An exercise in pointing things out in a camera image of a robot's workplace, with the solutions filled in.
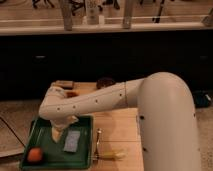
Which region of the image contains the grey blue sponge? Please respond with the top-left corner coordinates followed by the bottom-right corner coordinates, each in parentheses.
top-left (64, 130), bottom-right (81, 152)

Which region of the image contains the green plastic tray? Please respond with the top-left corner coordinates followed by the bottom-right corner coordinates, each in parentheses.
top-left (19, 116), bottom-right (93, 170)

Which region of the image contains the dark brown round object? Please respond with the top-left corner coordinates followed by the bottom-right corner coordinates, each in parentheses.
top-left (96, 77), bottom-right (115, 89)

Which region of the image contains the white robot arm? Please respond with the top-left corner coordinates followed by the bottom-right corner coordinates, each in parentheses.
top-left (39, 72), bottom-right (202, 171)

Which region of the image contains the yellow banana toy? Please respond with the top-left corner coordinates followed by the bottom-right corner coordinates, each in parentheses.
top-left (94, 151), bottom-right (126, 160)

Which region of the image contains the brown wooden block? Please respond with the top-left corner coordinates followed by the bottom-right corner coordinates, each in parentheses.
top-left (55, 80), bottom-right (74, 89)

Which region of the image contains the orange round fruit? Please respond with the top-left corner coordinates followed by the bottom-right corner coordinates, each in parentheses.
top-left (27, 147), bottom-right (43, 163)

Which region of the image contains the metal spoon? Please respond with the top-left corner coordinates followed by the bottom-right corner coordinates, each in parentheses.
top-left (94, 128), bottom-right (102, 161)

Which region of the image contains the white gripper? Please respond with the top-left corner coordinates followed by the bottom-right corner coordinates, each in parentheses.
top-left (51, 116), bottom-right (79, 143)

